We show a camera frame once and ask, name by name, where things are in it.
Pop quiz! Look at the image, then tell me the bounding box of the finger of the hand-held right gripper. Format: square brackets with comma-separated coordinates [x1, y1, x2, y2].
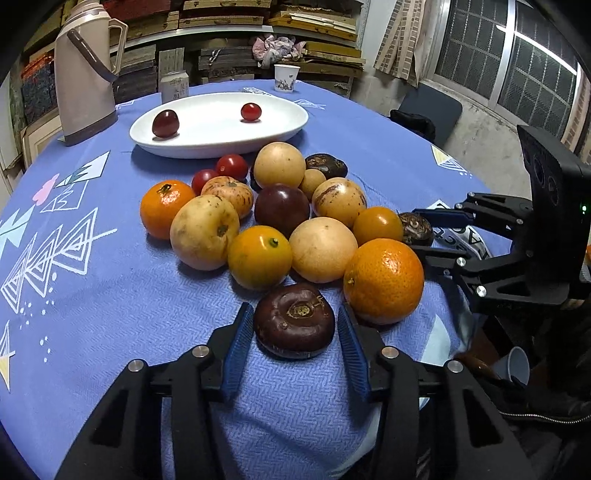
[413, 244, 580, 317]
[412, 191, 534, 241]

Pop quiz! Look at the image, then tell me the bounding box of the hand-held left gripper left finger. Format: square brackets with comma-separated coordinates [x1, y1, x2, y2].
[54, 302, 256, 480]

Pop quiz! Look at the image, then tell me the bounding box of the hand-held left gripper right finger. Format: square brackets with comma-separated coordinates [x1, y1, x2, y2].
[337, 302, 539, 480]

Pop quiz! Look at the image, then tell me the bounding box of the large dark water chestnut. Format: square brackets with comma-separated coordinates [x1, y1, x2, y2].
[253, 284, 336, 360]

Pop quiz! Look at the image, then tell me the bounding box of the dark brown water chestnut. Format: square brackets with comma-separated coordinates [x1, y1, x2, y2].
[398, 212, 435, 247]
[305, 153, 349, 181]

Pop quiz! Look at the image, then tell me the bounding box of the large orange tangerine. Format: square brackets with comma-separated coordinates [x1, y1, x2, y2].
[343, 238, 425, 326]

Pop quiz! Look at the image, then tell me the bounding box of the yellow-orange tangerine green stem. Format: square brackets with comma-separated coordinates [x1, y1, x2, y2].
[228, 225, 293, 291]

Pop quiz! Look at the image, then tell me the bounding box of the smooth beige round fruit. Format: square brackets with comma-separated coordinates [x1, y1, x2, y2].
[253, 141, 307, 190]
[289, 217, 359, 284]

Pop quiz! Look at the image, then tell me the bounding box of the small orange tangerine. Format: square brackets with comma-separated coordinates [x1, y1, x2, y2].
[352, 206, 404, 247]

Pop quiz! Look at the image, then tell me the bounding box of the pale yellow pear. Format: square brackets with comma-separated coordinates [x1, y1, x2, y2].
[170, 194, 241, 271]

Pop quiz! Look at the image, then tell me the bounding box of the dark purple plum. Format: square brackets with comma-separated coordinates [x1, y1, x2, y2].
[152, 109, 179, 138]
[254, 183, 311, 238]

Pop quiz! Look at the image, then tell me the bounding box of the orange tangerine with stem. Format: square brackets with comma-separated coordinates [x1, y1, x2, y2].
[140, 180, 197, 241]

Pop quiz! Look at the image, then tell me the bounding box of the small beige longan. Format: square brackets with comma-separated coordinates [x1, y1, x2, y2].
[299, 168, 327, 200]

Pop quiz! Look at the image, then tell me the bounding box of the white oval plate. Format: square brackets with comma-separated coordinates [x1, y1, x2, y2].
[129, 92, 309, 160]

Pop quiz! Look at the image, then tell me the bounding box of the purple paper cup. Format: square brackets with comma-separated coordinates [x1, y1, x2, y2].
[492, 346, 531, 387]

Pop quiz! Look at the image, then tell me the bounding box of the dark blue chair cushion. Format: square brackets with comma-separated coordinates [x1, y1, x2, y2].
[397, 85, 463, 148]

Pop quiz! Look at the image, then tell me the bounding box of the black bag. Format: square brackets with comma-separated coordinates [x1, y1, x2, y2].
[390, 110, 437, 144]

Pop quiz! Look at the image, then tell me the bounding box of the black zipper jacket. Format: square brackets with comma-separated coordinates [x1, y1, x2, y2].
[494, 369, 591, 480]

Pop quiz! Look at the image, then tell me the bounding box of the window with metal grille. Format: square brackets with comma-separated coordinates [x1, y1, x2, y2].
[431, 0, 591, 160]

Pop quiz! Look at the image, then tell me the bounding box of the checkered beige curtain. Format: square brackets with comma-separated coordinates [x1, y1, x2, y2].
[373, 0, 446, 88]

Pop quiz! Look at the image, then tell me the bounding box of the printed paper cup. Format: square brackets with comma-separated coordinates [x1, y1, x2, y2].
[274, 64, 301, 92]

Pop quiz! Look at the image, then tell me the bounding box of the pink floral cloth bundle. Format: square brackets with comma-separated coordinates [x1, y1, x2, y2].
[252, 34, 306, 69]

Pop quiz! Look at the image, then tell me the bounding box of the silver drink can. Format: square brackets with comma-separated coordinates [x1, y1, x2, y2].
[161, 71, 190, 104]

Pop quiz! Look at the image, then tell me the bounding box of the beige thermos jug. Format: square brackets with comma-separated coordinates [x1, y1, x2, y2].
[54, 0, 129, 147]

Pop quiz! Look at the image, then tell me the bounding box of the white metal shelf rack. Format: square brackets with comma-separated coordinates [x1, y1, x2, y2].
[108, 0, 365, 88]

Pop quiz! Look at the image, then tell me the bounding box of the stack of patterned fabric boxes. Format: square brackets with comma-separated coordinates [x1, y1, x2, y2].
[21, 53, 58, 125]

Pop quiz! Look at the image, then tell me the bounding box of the wooden picture frame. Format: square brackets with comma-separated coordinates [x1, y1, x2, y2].
[21, 113, 63, 171]

